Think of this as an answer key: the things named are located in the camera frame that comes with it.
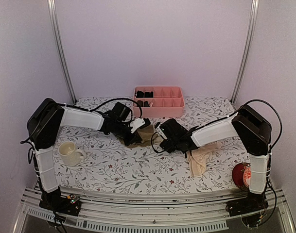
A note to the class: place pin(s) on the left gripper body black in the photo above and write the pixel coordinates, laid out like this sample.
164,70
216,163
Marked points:
119,130

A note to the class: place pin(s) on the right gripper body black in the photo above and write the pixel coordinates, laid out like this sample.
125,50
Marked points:
166,147

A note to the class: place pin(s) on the olive beige underwear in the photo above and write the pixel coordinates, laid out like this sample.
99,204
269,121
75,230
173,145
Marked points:
145,138

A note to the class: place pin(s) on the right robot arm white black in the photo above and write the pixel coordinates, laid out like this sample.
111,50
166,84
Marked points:
254,132

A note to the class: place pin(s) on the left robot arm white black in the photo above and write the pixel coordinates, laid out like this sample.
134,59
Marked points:
43,130

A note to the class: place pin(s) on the peach underwear pile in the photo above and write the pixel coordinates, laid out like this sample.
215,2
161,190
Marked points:
197,159

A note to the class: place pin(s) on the black rolled underwear front left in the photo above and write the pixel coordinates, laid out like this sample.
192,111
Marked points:
140,103

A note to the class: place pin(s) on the black rolled underwear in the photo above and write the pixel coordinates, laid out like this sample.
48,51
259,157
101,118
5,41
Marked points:
151,94
147,95
140,94
146,104
140,103

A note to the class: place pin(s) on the black rolled underwear front middle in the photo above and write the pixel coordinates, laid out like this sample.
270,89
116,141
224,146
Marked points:
146,104

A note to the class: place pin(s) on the black rolled underwear back left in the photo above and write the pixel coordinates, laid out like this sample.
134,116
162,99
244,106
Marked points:
140,94

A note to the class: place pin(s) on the black rolled underwear back middle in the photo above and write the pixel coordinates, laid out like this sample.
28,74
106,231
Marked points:
147,95

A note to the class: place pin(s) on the black rolled underwear back right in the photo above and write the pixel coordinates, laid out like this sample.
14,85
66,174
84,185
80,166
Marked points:
151,94

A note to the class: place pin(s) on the floral patterned table mat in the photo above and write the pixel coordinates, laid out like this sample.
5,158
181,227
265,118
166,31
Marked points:
112,167

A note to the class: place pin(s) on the pink compartment organizer box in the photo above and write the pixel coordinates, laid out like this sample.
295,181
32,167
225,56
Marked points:
168,102

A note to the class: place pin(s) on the cream ceramic mug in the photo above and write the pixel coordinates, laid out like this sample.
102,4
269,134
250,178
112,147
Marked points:
70,154

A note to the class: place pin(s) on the red floral round tin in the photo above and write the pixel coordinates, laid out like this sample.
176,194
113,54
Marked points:
238,175

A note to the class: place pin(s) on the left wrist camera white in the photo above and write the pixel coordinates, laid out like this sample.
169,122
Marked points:
139,123

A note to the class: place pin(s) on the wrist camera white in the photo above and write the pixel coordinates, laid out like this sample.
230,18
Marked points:
160,131
139,123

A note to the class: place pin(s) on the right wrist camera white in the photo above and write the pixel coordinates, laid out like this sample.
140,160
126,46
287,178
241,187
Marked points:
160,131

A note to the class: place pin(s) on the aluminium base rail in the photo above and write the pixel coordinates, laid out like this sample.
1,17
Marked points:
173,213

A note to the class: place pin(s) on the right aluminium frame post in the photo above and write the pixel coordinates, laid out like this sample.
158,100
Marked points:
247,47

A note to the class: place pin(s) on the aluminium frame post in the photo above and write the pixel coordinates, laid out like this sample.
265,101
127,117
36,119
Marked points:
60,49
247,47

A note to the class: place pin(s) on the left aluminium frame post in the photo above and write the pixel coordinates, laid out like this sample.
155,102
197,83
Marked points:
60,49

